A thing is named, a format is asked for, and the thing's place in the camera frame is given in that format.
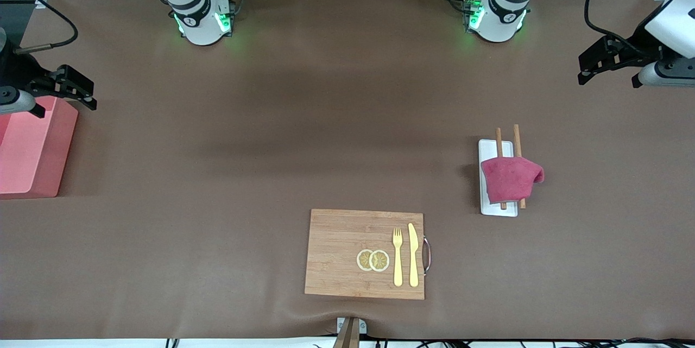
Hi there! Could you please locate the red cloth with grey trim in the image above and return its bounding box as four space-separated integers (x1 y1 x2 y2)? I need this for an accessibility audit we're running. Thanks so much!
481 156 545 205

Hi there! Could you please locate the pink plastic box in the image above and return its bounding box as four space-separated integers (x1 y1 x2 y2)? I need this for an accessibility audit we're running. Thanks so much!
0 96 79 199

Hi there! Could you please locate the wooden chopstick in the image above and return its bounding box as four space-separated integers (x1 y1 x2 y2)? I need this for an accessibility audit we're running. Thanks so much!
513 124 527 210
495 128 507 211

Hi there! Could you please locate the white rectangular plate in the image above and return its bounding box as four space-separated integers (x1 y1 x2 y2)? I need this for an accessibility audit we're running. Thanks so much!
478 139 519 217

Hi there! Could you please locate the golden knife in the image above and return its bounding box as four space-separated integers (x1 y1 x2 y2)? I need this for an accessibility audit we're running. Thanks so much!
408 223 420 288

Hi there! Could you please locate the golden fork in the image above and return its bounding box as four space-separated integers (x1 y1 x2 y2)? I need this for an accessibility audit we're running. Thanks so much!
392 227 404 287

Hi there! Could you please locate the bamboo cutting board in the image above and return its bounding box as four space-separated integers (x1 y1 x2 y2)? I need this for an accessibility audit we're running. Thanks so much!
304 208 432 301

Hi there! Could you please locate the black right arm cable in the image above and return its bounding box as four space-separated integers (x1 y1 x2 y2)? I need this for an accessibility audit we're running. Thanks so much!
15 0 79 55

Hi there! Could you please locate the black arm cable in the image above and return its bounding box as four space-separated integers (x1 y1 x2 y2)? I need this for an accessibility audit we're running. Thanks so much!
15 0 79 55
584 0 660 61

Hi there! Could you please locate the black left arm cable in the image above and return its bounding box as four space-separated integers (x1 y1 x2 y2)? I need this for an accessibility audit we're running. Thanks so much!
584 0 660 61

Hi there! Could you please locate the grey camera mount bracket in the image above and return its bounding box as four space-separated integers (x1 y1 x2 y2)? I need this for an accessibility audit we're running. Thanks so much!
332 317 367 348

